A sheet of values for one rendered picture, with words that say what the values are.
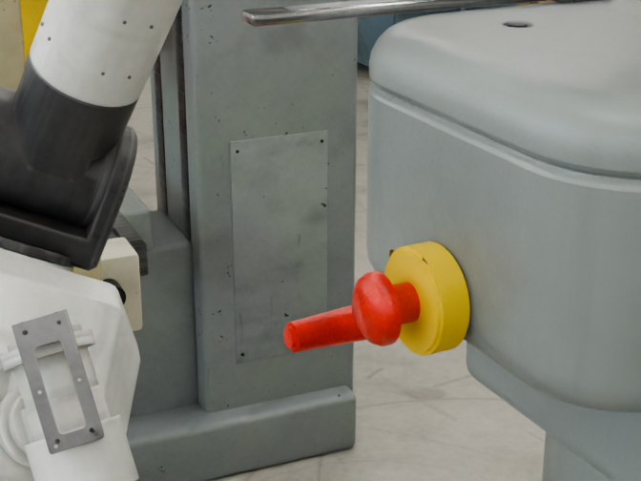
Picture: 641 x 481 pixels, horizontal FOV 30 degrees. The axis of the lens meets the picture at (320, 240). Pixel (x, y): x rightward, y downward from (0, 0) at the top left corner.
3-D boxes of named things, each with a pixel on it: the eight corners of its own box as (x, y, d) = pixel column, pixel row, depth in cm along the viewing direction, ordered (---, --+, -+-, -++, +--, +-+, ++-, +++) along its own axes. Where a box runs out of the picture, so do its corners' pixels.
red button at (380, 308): (379, 362, 62) (381, 291, 61) (342, 331, 65) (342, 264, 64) (432, 348, 64) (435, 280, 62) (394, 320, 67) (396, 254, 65)
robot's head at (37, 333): (31, 459, 83) (29, 462, 75) (-4, 341, 84) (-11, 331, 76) (120, 430, 84) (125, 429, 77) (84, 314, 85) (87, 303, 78)
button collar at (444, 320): (437, 374, 63) (442, 269, 61) (381, 330, 68) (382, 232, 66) (469, 366, 64) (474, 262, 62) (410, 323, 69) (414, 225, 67)
